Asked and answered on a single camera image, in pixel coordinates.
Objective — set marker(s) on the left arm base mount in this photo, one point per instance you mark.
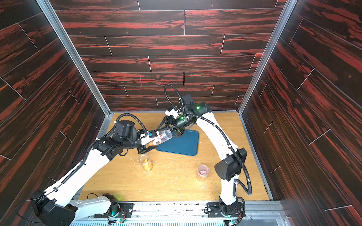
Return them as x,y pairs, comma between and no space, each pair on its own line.
118,211

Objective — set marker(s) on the teal plastic tray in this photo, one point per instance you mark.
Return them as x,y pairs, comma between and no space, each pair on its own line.
187,144

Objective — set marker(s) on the clear jar with yellow cookies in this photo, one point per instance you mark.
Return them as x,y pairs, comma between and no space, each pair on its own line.
146,162

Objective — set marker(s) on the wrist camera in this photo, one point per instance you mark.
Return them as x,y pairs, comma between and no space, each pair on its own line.
125,129
183,106

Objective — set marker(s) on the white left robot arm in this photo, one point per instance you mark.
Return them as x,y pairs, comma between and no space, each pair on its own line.
55,207

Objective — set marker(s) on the aluminium frame post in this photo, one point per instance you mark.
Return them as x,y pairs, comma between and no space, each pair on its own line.
63,36
280,25

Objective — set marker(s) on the clear jar with mixed cookies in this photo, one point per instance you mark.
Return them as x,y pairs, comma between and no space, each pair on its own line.
162,136

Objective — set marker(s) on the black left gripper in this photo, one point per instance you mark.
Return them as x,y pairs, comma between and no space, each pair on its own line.
142,149

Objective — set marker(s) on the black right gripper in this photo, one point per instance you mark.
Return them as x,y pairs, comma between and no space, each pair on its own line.
174,127

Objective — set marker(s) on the aluminium frame post left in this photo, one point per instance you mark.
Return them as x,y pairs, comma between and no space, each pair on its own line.
63,36

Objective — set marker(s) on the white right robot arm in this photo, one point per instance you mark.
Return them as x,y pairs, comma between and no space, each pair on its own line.
231,169

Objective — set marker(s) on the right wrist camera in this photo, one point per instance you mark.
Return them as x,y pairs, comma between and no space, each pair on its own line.
183,106

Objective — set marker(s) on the aluminium frame post right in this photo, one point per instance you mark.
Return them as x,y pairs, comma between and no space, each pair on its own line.
280,25

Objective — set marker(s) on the clear jar with pink cookie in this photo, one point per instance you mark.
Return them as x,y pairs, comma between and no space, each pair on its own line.
202,172

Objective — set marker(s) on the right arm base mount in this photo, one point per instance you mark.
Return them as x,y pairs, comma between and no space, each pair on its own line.
226,210

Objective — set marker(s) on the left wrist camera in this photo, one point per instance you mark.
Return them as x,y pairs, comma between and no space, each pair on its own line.
125,129

